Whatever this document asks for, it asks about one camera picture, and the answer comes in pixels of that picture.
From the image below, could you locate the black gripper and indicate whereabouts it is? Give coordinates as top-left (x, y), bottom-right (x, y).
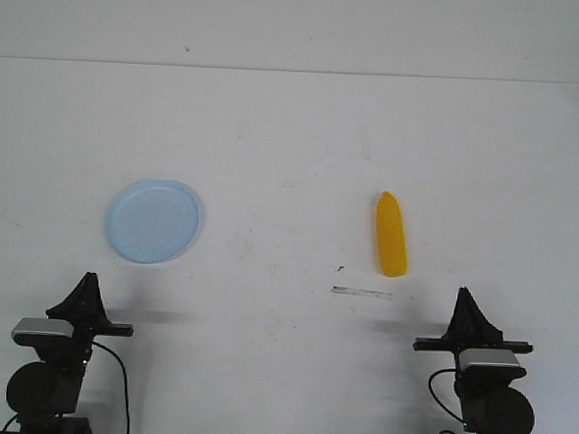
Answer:
top-left (412, 287), bottom-right (532, 387)
top-left (42, 272), bottom-right (134, 376)

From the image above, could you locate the light blue round plate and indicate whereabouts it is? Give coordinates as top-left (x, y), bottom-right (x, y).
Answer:
top-left (104, 179), bottom-right (203, 265)

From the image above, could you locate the yellow toy corn cob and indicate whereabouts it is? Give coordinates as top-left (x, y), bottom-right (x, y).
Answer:
top-left (375, 191), bottom-right (409, 278)

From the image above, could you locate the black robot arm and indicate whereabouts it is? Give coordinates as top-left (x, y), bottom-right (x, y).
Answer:
top-left (412, 287), bottom-right (535, 434)
top-left (5, 272), bottom-right (134, 434)

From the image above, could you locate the clear tape strip horizontal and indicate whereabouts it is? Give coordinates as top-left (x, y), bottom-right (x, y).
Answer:
top-left (331, 286), bottom-right (393, 299)

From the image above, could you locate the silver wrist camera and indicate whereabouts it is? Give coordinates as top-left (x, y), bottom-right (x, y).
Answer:
top-left (11, 317), bottom-right (75, 347)
top-left (457, 348), bottom-right (526, 378)

